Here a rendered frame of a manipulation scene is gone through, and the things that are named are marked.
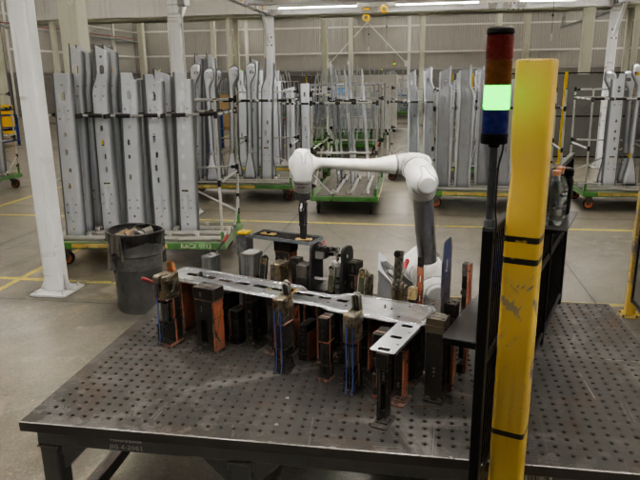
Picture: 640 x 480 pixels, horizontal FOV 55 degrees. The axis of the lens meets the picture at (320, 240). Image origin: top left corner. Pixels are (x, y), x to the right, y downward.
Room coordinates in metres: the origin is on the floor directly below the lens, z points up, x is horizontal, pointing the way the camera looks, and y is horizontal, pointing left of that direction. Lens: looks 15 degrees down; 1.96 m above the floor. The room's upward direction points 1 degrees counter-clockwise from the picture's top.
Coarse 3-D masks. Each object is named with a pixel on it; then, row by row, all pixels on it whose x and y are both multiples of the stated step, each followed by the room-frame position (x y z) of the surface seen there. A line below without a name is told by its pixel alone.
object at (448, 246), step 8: (448, 240) 2.33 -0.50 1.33; (448, 248) 2.33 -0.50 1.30; (448, 256) 2.34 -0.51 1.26; (448, 264) 2.34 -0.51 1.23; (448, 272) 2.35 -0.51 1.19; (448, 280) 2.35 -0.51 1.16; (448, 288) 2.35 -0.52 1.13; (440, 296) 2.29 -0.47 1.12; (448, 296) 2.36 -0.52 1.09; (440, 304) 2.28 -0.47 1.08
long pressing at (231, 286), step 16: (192, 272) 2.99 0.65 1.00; (208, 272) 2.99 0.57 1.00; (224, 272) 2.98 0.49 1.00; (224, 288) 2.76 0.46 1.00; (240, 288) 2.75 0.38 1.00; (256, 288) 2.75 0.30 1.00; (304, 288) 2.73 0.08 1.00; (304, 304) 2.55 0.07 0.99; (320, 304) 2.53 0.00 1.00; (336, 304) 2.52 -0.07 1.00; (368, 304) 2.52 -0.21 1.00; (384, 304) 2.51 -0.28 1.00; (400, 304) 2.51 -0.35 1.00; (416, 304) 2.50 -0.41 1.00; (384, 320) 2.34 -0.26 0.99; (400, 320) 2.33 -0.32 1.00; (416, 320) 2.33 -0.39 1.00
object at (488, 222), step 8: (488, 32) 1.64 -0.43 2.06; (496, 32) 1.62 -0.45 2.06; (504, 32) 1.61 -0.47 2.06; (512, 32) 1.62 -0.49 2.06; (488, 136) 1.62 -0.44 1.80; (496, 136) 1.61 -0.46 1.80; (504, 136) 1.62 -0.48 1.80; (488, 144) 1.62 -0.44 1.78; (496, 144) 1.61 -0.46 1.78; (504, 144) 1.62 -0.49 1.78; (496, 152) 1.64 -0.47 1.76; (496, 160) 1.64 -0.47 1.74; (488, 168) 1.65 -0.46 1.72; (496, 168) 1.64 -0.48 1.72; (488, 176) 1.65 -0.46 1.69; (496, 176) 1.64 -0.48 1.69; (488, 184) 1.64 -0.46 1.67; (496, 184) 1.64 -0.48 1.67; (488, 192) 1.64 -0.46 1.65; (496, 192) 1.64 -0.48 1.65; (488, 200) 1.64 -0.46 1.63; (496, 200) 1.64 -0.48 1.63; (488, 208) 1.64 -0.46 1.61; (496, 208) 1.64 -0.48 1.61; (488, 216) 1.64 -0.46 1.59; (496, 216) 1.64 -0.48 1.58; (488, 224) 1.63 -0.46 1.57; (496, 224) 1.64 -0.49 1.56; (496, 232) 1.64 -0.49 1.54
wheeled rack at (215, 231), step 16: (144, 112) 6.86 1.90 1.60; (208, 112) 6.58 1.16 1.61; (224, 112) 6.60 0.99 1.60; (208, 224) 6.94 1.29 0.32; (224, 224) 7.10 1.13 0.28; (240, 224) 7.13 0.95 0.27; (64, 240) 6.44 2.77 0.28; (80, 240) 6.43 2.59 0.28; (96, 240) 6.42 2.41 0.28; (176, 240) 6.38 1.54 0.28; (192, 240) 6.37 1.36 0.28; (208, 240) 6.36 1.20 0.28
